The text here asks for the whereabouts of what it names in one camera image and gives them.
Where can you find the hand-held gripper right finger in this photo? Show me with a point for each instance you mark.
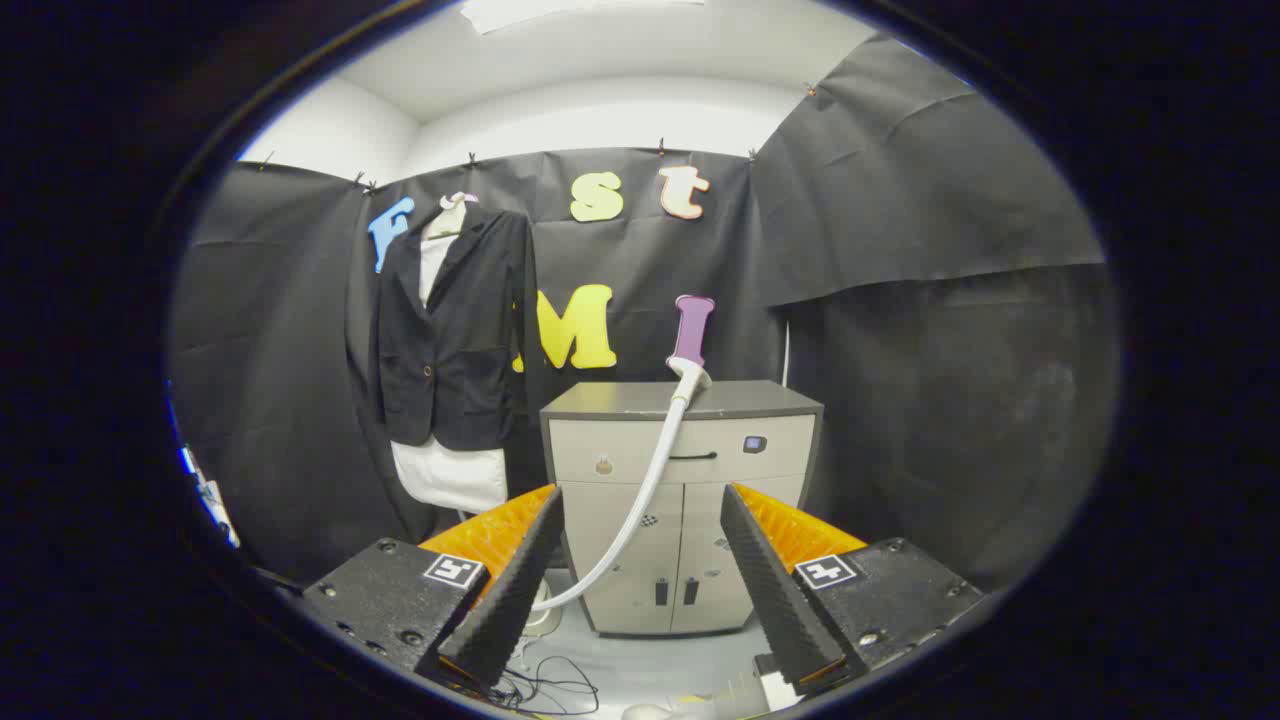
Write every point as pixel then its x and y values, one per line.
pixel 780 600

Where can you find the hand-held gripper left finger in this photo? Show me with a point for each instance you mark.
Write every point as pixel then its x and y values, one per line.
pixel 510 600

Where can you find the white shirt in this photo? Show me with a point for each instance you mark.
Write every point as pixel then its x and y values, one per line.
pixel 450 478

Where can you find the black suit jacket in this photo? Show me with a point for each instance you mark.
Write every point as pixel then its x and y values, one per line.
pixel 470 350

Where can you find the grey cabinet with drawer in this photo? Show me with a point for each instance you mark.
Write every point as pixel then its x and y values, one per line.
pixel 620 460

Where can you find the black backdrop cloth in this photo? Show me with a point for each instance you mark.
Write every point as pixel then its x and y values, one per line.
pixel 900 250

